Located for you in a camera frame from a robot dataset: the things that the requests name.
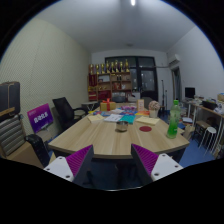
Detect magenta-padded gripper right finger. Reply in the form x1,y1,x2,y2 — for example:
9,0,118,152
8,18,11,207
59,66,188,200
130,143,184,186

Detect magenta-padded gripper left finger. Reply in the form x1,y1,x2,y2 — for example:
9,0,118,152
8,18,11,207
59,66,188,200
43,144,95,186

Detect green tea bottle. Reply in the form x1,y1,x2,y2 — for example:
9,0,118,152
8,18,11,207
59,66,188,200
166,99,182,140

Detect brown paper bag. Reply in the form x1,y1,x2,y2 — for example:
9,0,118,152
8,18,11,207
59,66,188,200
183,124,196,140

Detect flat round red coaster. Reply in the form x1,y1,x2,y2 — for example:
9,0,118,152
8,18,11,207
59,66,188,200
138,125,153,133

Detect large cream book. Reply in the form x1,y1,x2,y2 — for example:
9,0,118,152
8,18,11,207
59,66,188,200
135,115,161,126

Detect purple sign board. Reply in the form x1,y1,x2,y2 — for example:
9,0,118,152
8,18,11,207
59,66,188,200
26,103,54,134

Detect brown wooden stool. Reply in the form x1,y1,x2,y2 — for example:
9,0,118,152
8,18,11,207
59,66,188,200
194,119,212,141

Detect orange yellow book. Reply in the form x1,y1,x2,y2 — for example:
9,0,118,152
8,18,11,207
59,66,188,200
134,110,151,117

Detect grey striped cushion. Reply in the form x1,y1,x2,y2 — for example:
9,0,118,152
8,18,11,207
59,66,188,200
0,114,27,157

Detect white round stool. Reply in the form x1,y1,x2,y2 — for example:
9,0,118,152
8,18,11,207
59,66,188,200
199,126,218,149

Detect black office chair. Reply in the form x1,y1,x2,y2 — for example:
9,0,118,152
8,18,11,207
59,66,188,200
52,96,88,129

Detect small metal cup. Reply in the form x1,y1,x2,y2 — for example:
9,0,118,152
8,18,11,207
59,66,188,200
115,120,129,133

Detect pink flowers in white pot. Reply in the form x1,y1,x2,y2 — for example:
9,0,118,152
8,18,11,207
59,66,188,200
148,100,162,119

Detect small cream book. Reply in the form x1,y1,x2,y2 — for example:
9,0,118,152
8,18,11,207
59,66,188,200
87,113,106,123

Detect blue purple book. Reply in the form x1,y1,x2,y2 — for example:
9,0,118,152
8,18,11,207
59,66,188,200
119,110,136,116

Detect orange card stand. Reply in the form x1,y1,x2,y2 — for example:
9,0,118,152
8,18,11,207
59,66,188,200
137,98,146,113

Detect grey chair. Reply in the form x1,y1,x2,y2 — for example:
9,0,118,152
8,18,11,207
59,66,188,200
141,96,154,109

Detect blue red magazine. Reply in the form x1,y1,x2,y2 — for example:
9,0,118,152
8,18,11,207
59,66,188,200
93,110,111,117

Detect pink packet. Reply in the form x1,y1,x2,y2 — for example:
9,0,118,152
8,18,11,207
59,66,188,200
120,105,138,113

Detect long wooden side desk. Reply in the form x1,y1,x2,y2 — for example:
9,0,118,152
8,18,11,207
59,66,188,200
181,99,224,158

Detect small round white table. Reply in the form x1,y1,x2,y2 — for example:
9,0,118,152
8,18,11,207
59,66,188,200
81,101,100,113

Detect black tripod stand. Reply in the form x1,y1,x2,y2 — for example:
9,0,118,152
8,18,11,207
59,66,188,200
161,79,168,108

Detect white booklet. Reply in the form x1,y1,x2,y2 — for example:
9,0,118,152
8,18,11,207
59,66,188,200
103,113,124,123

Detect black case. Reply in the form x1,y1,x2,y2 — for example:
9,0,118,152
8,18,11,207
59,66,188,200
201,99,218,111

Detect black computer monitor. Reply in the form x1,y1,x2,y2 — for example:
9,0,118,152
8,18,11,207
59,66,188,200
184,87,196,99

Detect yellow gift box red ribbon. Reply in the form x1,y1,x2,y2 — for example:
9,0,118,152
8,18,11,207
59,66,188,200
99,98,117,112

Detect black suitcase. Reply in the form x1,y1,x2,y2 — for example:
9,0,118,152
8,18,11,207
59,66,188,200
0,81,22,116

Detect wooden shelf unit with trophies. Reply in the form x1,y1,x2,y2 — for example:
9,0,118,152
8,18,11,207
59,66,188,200
87,59,134,102

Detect white air conditioner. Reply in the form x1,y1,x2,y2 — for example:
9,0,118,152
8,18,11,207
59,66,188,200
167,53,182,66

